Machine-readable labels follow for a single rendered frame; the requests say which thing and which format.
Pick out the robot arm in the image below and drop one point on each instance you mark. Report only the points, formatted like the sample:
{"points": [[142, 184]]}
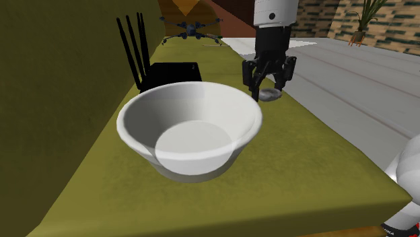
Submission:
{"points": [[275, 10]]}

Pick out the dark blue toy spaceship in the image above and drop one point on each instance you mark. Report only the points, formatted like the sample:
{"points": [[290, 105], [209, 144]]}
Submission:
{"points": [[191, 30]]}

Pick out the potted green plant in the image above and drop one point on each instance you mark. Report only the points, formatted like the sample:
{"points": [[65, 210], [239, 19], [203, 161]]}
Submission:
{"points": [[367, 16]]}

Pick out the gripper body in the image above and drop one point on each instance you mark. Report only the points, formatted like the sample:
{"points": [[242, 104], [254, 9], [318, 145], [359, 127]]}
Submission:
{"points": [[273, 42]]}

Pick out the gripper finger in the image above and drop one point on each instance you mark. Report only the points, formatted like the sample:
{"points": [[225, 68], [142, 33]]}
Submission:
{"points": [[288, 69], [251, 73]]}

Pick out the grey oval stone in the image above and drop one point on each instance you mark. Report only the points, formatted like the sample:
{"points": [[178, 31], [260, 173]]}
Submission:
{"points": [[270, 95]]}

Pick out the black router with antennas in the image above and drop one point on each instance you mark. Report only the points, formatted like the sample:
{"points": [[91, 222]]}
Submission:
{"points": [[170, 73]]}

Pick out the white bowl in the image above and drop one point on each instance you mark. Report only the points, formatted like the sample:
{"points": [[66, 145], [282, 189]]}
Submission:
{"points": [[183, 108]]}

